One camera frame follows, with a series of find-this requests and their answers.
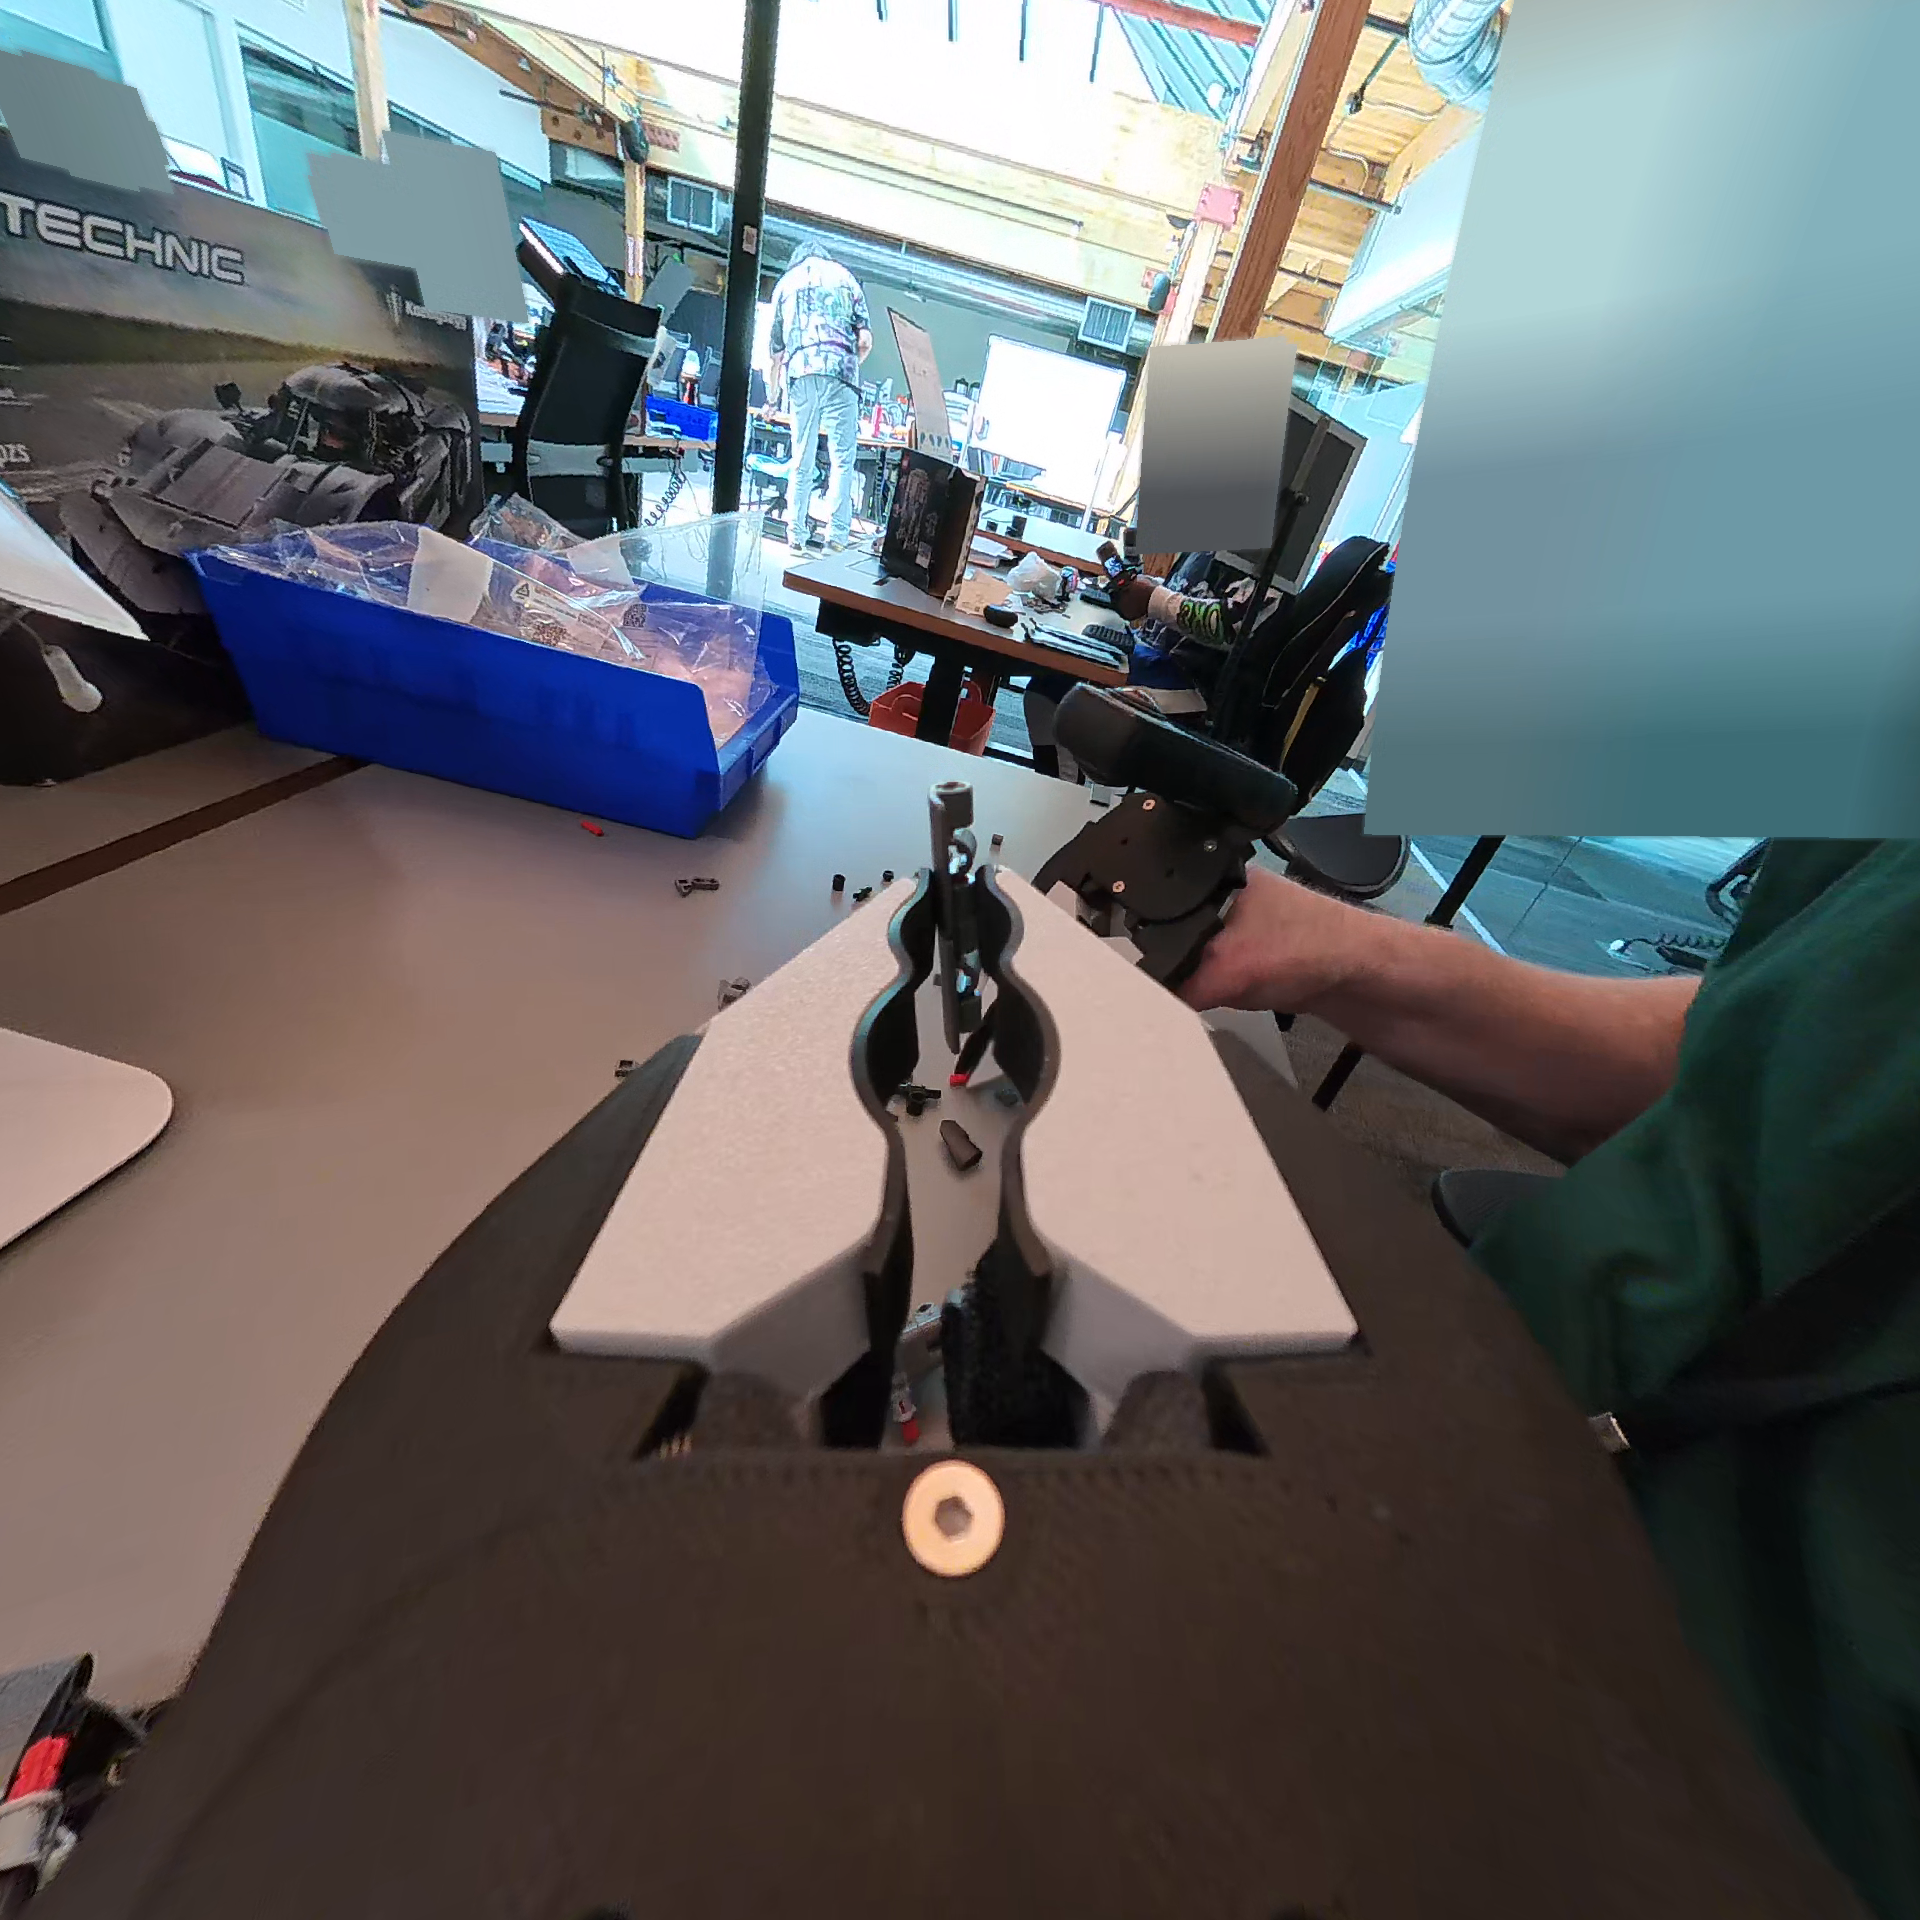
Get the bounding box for grey computer monitor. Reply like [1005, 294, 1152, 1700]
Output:
[1276, 392, 1370, 569]

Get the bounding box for black chair yellow trim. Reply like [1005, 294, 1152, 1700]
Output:
[1212, 534, 1396, 817]

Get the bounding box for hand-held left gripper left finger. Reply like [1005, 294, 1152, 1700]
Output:
[547, 870, 922, 1443]

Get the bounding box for lego instruction booklet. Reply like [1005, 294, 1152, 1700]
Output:
[0, 491, 153, 647]

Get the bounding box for person's right hand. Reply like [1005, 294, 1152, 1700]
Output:
[1170, 870, 1362, 1021]

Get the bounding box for dark lego set box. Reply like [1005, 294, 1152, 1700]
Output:
[0, 180, 488, 783]

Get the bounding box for wooden desk black legs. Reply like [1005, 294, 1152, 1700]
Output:
[779, 516, 1150, 751]

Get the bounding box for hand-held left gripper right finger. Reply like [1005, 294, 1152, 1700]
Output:
[977, 863, 1362, 1443]

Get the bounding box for red bin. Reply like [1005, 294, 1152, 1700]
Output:
[866, 680, 994, 751]

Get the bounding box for person's right forearm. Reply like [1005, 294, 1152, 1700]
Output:
[1341, 900, 1712, 1164]

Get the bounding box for black stand leg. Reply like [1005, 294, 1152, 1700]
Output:
[1310, 832, 1506, 1113]

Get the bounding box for white metal book stand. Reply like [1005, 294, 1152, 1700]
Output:
[0, 643, 176, 1254]

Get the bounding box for white board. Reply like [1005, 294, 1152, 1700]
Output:
[977, 336, 1130, 510]

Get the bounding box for black lanyard strap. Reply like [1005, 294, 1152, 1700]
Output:
[1586, 1223, 1920, 1461]

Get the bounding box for black office chair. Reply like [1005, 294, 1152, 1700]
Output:
[482, 224, 666, 543]

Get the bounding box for black round stool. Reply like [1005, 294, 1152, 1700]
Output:
[1270, 814, 1416, 905]

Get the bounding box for black metal pole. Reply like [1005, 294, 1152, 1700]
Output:
[708, 0, 784, 519]

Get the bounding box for small dark printed box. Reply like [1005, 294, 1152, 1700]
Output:
[878, 447, 987, 598]

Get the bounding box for pile of clear plastic bags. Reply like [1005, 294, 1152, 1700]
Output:
[201, 496, 784, 741]

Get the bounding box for standing easel sign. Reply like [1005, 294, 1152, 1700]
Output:
[885, 304, 957, 459]

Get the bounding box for wooden pillar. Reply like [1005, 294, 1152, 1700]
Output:
[1201, 0, 1373, 348]

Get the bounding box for blue plastic bin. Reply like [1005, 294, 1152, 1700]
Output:
[188, 516, 800, 841]

